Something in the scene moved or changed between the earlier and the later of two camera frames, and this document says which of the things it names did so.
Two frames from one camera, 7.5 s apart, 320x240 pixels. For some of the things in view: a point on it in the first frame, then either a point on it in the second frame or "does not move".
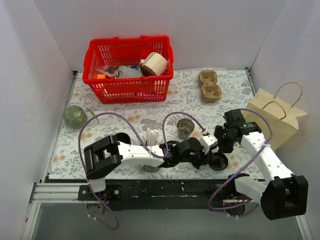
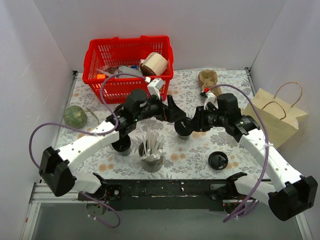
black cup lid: (218, 161) does not move
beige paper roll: (154, 64) does not move
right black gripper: (225, 132) -> (198, 119)
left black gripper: (208, 155) -> (164, 112)
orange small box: (101, 76) does not move
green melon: (75, 117) does not move
